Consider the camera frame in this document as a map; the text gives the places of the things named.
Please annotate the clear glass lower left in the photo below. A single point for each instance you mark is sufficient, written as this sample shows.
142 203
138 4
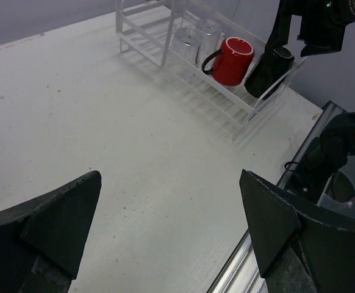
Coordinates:
187 43

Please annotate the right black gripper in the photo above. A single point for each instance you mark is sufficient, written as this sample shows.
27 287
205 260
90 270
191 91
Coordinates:
322 26

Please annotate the aluminium rail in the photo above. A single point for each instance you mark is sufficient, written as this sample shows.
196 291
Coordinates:
270 256

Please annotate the clear glass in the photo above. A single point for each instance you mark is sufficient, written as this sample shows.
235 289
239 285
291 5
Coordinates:
210 32
187 43

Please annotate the black mug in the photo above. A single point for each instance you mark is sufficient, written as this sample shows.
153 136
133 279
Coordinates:
272 65

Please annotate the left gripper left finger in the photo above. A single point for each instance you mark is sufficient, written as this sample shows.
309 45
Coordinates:
42 240

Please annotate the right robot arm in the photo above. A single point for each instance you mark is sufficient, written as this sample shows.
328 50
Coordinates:
337 140

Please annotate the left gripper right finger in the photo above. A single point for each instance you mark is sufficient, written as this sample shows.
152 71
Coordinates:
328 240

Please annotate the red mug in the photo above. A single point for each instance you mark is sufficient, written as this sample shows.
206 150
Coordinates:
229 64

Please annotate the white wire dish rack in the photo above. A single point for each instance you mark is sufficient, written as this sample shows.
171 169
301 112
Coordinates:
149 29

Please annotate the clear glass lower right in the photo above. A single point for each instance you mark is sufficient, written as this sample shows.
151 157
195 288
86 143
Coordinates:
210 32

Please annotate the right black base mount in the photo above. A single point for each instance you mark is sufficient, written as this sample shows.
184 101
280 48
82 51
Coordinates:
305 182

